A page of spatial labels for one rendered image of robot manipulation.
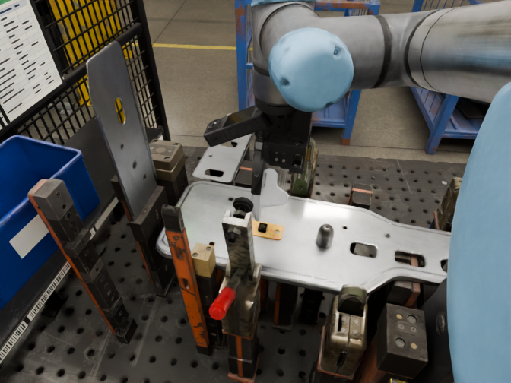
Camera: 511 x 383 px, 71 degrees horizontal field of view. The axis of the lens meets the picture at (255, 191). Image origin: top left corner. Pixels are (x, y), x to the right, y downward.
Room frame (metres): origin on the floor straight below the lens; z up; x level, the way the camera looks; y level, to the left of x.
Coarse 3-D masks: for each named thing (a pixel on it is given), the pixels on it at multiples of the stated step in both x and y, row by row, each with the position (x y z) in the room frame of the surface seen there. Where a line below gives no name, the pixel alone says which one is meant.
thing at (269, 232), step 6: (252, 222) 0.50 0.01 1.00; (258, 222) 0.50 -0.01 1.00; (264, 222) 0.50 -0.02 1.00; (252, 228) 0.48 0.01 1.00; (258, 228) 0.47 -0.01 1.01; (264, 228) 0.47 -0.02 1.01; (270, 228) 0.48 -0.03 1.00; (276, 228) 0.48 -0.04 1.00; (282, 228) 0.48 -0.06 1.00; (258, 234) 0.46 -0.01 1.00; (264, 234) 0.46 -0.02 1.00; (270, 234) 0.46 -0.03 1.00; (276, 234) 0.46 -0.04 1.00; (282, 234) 0.46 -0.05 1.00
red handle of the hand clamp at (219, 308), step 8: (240, 272) 0.32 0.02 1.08; (232, 280) 0.29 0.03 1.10; (240, 280) 0.30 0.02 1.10; (224, 288) 0.27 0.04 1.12; (232, 288) 0.27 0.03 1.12; (224, 296) 0.25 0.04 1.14; (232, 296) 0.25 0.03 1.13; (216, 304) 0.23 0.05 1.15; (224, 304) 0.23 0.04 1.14; (216, 312) 0.22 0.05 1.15; (224, 312) 0.22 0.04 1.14
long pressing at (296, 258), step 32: (192, 192) 0.59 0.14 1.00; (224, 192) 0.59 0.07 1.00; (192, 224) 0.49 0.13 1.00; (288, 224) 0.49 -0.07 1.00; (320, 224) 0.49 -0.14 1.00; (352, 224) 0.49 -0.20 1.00; (384, 224) 0.49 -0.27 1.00; (224, 256) 0.41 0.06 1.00; (256, 256) 0.41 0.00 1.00; (288, 256) 0.41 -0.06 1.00; (320, 256) 0.41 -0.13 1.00; (352, 256) 0.41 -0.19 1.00; (384, 256) 0.41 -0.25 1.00; (448, 256) 0.41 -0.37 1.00; (320, 288) 0.34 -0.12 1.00
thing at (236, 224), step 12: (240, 204) 0.35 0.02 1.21; (252, 204) 0.35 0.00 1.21; (228, 216) 0.32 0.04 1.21; (240, 216) 0.33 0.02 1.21; (228, 228) 0.31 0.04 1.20; (240, 228) 0.31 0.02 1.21; (228, 240) 0.30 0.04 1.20; (240, 240) 0.31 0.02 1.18; (252, 240) 0.33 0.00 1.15; (228, 252) 0.32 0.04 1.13; (240, 252) 0.32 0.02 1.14; (252, 252) 0.33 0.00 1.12; (240, 264) 0.33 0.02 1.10; (252, 264) 0.33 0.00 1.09
